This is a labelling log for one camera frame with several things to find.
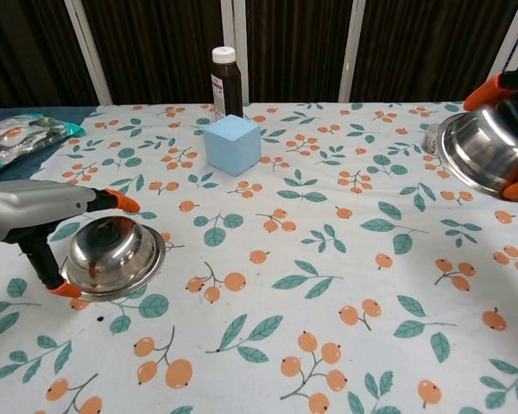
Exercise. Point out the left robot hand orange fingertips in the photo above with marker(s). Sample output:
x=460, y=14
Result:
x=30, y=202

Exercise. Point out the stainless steel bowl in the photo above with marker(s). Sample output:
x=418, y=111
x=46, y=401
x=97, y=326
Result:
x=112, y=254
x=483, y=146

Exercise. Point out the light blue foam cube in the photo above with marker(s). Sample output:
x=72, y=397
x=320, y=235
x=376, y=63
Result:
x=231, y=144

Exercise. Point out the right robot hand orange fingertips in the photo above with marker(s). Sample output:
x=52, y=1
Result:
x=485, y=92

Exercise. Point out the teal silver snack package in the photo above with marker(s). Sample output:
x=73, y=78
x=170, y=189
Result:
x=21, y=140

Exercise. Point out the floral print tablecloth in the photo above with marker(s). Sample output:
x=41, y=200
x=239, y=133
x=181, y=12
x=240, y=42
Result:
x=285, y=280

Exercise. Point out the white screen frame post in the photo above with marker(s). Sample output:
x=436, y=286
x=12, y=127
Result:
x=233, y=26
x=88, y=52
x=514, y=34
x=353, y=52

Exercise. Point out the brown bottle white cap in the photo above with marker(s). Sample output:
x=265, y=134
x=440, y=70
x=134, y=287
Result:
x=229, y=90

